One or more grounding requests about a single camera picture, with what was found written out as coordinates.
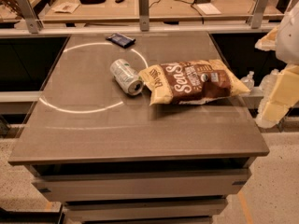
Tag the black oblong object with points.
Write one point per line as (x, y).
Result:
(91, 2)

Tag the paper card on back table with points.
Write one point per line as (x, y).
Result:
(66, 7)

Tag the clear plastic bottle right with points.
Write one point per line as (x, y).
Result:
(268, 80)

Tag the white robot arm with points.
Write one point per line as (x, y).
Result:
(287, 49)

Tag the clear plastic bottle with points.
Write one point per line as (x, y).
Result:
(268, 80)
(248, 80)

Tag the middle metal bracket post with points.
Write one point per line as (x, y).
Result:
(144, 15)

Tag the dark blue snack packet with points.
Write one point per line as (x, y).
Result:
(121, 40)

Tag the metal bracket post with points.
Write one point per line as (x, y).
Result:
(256, 18)
(144, 15)
(34, 25)

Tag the right metal bracket post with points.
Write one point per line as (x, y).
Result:
(256, 18)

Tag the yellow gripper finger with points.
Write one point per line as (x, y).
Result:
(269, 41)
(280, 95)

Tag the left metal bracket post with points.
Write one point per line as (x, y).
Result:
(34, 25)

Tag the clear plastic bottle left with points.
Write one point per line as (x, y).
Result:
(248, 80)

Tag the brown yellow chips bag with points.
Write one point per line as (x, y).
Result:
(191, 83)

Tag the silver green 7up can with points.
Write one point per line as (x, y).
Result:
(127, 77)

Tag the white paper sheet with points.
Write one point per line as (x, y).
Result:
(209, 9)

